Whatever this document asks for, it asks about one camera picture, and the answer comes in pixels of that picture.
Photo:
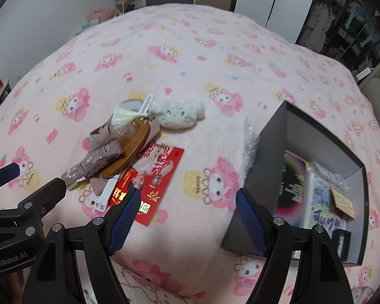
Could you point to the round compact mirror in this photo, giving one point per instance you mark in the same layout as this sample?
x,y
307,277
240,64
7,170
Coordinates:
x,y
129,105

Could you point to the pink cartoon printed blanket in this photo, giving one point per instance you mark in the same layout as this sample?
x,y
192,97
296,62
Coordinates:
x,y
190,69

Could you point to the cream tassel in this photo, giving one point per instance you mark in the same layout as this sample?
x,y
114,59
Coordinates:
x,y
122,118

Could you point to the black storage box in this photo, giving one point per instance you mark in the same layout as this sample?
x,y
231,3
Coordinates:
x,y
266,152

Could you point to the pink printed fleece cloth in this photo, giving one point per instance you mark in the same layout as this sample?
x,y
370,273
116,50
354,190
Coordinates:
x,y
152,291

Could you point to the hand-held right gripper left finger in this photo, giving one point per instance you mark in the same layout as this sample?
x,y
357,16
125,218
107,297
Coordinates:
x,y
123,218

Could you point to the white plastic hanger strip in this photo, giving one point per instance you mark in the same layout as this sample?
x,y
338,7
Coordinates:
x,y
106,196

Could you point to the white plush toy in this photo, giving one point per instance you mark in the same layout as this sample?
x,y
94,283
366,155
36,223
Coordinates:
x,y
177,112

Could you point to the yellow paper note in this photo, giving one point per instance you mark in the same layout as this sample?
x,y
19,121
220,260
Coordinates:
x,y
343,202

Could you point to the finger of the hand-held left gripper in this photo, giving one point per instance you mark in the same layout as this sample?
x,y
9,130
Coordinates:
x,y
46,196
6,171

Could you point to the red printed packet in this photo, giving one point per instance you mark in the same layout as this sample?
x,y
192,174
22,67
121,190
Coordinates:
x,y
164,164

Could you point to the white blue-print packet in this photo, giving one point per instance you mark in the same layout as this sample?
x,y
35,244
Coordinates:
x,y
319,196

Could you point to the dark glass cabinet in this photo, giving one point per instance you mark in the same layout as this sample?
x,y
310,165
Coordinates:
x,y
335,22

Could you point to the white striped tag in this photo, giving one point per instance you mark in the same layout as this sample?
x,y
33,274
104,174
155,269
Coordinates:
x,y
147,101

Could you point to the white power strip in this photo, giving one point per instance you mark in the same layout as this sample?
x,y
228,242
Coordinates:
x,y
362,74

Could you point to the pink cushion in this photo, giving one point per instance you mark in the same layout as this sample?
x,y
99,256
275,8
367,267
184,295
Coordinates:
x,y
101,13

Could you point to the white wardrobe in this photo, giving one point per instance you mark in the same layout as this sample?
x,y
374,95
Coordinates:
x,y
272,3

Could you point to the brown wooden comb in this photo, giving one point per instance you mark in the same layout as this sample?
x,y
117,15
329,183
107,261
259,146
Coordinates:
x,y
129,152

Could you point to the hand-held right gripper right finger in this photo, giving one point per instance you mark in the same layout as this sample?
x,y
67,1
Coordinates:
x,y
250,224

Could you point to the mauve cosmetic tube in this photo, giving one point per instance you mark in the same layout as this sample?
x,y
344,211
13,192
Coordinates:
x,y
91,161

